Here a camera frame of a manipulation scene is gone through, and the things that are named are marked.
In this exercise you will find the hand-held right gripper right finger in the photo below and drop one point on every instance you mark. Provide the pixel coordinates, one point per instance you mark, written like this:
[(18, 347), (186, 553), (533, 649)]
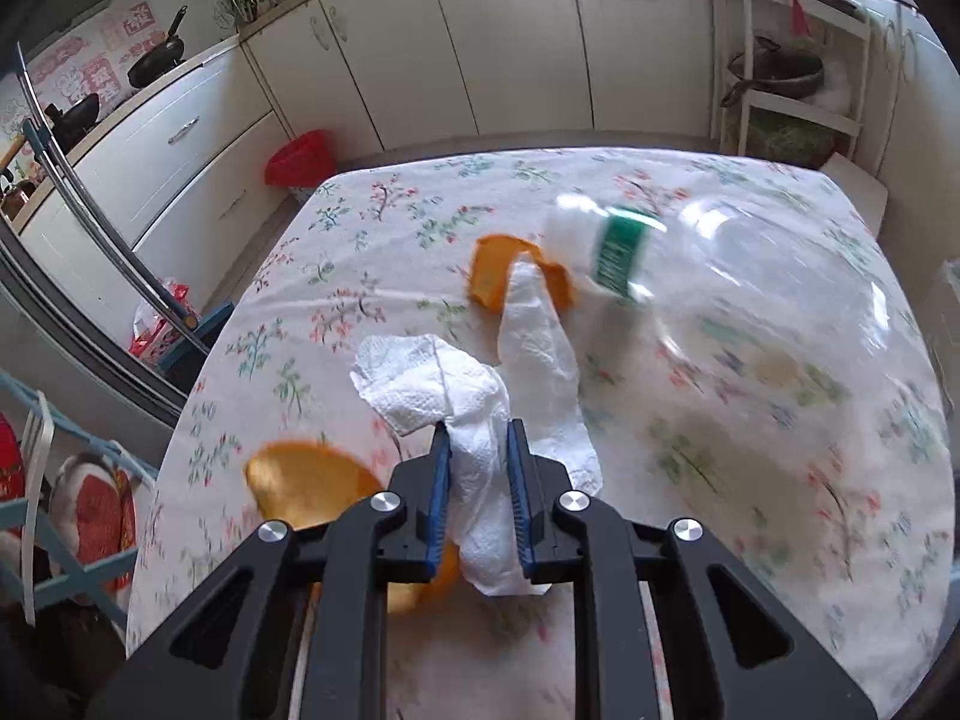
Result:
[(521, 510)]

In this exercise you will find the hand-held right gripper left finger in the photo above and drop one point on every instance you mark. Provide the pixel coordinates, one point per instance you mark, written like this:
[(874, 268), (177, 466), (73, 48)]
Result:
[(439, 510)]

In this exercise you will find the large orange peel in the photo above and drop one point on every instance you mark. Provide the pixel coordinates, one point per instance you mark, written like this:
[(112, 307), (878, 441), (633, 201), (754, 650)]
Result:
[(300, 480)]

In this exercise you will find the small orange peel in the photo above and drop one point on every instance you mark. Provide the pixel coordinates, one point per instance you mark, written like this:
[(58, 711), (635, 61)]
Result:
[(491, 270)]

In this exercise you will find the table with floral tablecloth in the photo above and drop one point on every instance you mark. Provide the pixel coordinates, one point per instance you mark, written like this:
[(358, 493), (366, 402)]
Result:
[(750, 427)]

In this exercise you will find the clear plastic bottle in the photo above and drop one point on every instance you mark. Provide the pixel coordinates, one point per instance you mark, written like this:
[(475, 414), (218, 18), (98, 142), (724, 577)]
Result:
[(622, 255)]

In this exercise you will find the small teal stool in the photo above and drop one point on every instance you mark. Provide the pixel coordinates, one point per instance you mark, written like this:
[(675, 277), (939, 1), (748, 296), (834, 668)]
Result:
[(199, 337)]

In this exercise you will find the red plastic bag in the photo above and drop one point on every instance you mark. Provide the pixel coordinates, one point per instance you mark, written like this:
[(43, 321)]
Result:
[(161, 322)]

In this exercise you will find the red slipper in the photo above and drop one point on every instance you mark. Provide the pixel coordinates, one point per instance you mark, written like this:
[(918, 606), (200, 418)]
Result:
[(11, 457), (97, 517)]

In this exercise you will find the red dustpan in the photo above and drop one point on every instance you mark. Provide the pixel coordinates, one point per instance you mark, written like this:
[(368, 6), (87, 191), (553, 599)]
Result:
[(300, 161)]

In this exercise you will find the white blue shoe rack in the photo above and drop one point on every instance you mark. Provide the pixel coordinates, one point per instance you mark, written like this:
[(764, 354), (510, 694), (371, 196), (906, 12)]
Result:
[(45, 562)]

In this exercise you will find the white drawer cabinet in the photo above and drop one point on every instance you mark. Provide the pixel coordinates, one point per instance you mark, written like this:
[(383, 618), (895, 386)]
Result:
[(172, 165)]

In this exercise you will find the green vegetables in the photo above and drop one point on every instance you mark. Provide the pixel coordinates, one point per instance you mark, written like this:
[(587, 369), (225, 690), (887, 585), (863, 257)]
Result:
[(791, 139)]

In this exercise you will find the white door cabinet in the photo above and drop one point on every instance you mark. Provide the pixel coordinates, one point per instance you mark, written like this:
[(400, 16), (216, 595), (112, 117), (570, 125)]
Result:
[(487, 45)]

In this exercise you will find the white shelf rack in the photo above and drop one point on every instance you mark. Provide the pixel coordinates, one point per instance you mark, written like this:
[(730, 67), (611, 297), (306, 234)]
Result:
[(739, 30)]

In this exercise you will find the copper kettle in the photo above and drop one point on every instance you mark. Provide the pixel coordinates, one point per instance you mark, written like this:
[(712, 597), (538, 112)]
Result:
[(16, 191)]

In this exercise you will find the black wok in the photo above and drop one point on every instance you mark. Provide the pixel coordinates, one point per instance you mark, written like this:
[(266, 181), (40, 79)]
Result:
[(75, 120)]

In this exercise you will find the black frying pan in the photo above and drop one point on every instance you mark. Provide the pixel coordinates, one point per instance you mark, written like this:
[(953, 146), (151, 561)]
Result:
[(157, 56)]

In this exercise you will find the red ribbon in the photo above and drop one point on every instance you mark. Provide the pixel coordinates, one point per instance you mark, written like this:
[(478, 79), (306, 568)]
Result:
[(800, 11)]

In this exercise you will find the metal sliding door frame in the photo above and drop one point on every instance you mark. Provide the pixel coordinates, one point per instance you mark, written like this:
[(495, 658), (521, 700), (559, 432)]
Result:
[(97, 240)]

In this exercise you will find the pink wall stickers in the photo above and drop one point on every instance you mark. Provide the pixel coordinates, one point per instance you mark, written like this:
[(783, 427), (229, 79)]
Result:
[(90, 60)]

